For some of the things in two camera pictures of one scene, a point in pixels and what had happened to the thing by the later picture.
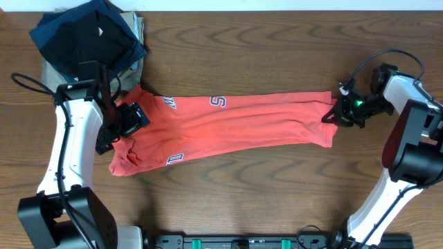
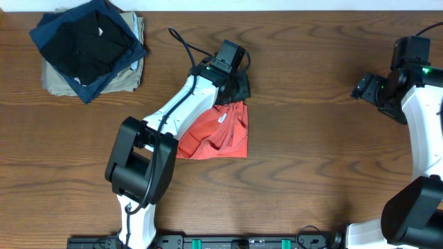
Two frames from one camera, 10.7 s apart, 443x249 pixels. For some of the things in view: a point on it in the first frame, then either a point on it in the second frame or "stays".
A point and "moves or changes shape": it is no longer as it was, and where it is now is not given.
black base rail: (270, 241) stays
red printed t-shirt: (184, 128) moves or changes shape
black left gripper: (133, 122) -> (243, 79)
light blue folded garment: (136, 26) stays
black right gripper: (340, 113) -> (374, 83)
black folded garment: (91, 37) stays
